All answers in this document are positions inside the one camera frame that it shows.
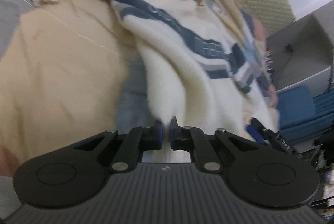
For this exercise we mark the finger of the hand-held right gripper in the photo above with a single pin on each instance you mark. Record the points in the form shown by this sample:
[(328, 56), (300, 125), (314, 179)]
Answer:
[(254, 132)]

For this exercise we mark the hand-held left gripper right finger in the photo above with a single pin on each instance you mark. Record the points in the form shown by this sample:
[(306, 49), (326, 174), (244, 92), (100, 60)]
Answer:
[(174, 135)]

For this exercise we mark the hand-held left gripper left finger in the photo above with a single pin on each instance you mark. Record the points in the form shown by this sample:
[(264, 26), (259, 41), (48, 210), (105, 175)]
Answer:
[(158, 135)]

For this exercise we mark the cream sweater with navy stripes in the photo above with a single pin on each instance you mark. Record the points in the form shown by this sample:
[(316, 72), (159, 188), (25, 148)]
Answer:
[(188, 77)]

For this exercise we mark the blue chair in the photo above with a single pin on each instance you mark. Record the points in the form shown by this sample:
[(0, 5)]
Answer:
[(302, 109)]

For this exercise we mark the group of small bottles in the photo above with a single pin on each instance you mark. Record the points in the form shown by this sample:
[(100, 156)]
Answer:
[(268, 62)]

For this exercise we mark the patchwork checked quilt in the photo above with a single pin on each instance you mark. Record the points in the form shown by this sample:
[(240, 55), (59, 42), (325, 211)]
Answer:
[(60, 77)]

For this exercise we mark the black wall plug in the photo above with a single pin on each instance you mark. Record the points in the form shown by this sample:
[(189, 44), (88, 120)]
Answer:
[(288, 48)]

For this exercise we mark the grey wall cabinet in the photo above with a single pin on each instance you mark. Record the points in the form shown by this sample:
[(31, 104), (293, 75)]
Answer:
[(308, 51)]

